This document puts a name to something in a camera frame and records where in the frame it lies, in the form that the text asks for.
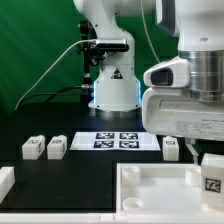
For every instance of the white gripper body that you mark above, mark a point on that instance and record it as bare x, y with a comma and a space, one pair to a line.
171, 112

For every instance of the silver mounted camera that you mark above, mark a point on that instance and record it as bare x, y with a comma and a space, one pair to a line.
112, 45

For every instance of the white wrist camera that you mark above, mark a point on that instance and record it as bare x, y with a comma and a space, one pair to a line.
174, 73

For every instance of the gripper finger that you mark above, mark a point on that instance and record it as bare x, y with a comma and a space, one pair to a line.
190, 146

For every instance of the white left obstacle block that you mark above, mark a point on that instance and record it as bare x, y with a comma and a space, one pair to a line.
7, 180

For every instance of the white front rail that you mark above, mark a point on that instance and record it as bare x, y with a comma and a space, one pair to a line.
205, 218

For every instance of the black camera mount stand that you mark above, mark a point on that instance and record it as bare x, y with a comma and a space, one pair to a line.
87, 32

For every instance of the paper sheet with tags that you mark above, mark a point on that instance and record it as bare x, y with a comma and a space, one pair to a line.
131, 141

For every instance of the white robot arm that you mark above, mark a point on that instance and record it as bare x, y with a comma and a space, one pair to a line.
199, 25

